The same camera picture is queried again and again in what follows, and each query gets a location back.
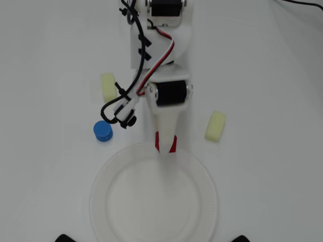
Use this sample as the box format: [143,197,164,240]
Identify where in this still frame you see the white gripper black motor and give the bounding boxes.
[147,74,195,175]

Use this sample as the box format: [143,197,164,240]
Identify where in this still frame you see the red block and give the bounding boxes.
[154,131,178,154]

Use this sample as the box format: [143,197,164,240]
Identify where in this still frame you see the pale yellow sponge block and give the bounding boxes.
[204,110,227,144]
[100,72,118,103]

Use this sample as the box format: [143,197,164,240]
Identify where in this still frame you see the white round dish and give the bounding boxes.
[89,142,218,242]

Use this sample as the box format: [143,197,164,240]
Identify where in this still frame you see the blue ribbed cylinder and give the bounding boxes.
[92,120,114,142]

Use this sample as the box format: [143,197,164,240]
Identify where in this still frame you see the black stand foot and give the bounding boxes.
[54,233,76,242]
[232,234,255,242]

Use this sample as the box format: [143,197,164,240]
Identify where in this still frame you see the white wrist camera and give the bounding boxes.
[113,97,141,128]

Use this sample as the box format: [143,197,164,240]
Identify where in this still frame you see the black camera cable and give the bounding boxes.
[100,0,152,129]

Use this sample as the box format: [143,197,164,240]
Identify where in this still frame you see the red white black servo cable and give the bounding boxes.
[136,21,176,98]

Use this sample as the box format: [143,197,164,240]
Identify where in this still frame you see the thin black cable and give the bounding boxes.
[274,0,323,10]

